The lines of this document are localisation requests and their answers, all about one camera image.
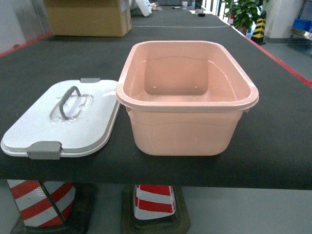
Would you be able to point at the white lid with grey handle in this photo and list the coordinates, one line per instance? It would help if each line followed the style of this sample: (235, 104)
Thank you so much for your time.
(73, 118)

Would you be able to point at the pink plastic storage box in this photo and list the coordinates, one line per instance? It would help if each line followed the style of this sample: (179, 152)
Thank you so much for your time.
(184, 97)

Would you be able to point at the large cardboard box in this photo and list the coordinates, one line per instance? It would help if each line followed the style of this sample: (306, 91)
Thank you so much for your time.
(90, 18)

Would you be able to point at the middle red white traffic cone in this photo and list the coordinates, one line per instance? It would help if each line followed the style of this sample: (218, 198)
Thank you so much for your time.
(153, 202)

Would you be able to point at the red white traffic cone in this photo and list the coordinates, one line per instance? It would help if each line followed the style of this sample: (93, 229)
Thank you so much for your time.
(42, 203)
(153, 202)

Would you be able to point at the white paper cup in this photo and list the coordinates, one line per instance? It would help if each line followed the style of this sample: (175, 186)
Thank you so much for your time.
(184, 5)

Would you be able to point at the yellow black striped cone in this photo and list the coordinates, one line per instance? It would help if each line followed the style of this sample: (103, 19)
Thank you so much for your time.
(258, 33)

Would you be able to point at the green potted plant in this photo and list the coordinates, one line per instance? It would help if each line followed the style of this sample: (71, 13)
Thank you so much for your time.
(245, 12)

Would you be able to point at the left red white traffic cone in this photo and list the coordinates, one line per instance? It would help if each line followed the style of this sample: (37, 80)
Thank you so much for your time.
(42, 203)

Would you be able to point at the blue bin far right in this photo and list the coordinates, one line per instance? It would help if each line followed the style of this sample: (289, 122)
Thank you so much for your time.
(302, 24)

